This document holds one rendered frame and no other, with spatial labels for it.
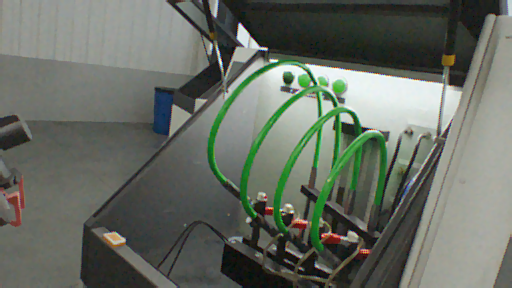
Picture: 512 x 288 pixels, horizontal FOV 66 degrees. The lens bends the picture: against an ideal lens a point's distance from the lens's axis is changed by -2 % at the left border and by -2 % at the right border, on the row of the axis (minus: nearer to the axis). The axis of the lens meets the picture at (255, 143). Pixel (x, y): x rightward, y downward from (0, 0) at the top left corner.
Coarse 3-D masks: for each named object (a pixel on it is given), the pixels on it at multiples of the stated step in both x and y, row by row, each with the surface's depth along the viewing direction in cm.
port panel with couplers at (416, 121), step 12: (408, 108) 96; (420, 108) 94; (408, 120) 96; (420, 120) 94; (432, 120) 92; (444, 120) 90; (408, 132) 94; (420, 132) 94; (432, 132) 92; (408, 144) 96; (420, 144) 94; (408, 156) 96; (420, 156) 94; (396, 168) 99; (420, 168) 95; (396, 180) 99; (384, 204) 101; (384, 216) 101
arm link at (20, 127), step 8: (16, 112) 84; (0, 120) 81; (8, 120) 81; (16, 120) 82; (0, 128) 81; (8, 128) 81; (16, 128) 82; (24, 128) 83; (0, 136) 81; (8, 136) 81; (16, 136) 82; (24, 136) 83; (0, 144) 81; (8, 144) 82; (16, 144) 83
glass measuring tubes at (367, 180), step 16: (352, 128) 103; (368, 128) 100; (368, 144) 103; (352, 160) 106; (368, 160) 103; (368, 176) 101; (336, 192) 110; (368, 192) 102; (352, 208) 105; (368, 208) 103; (336, 224) 108
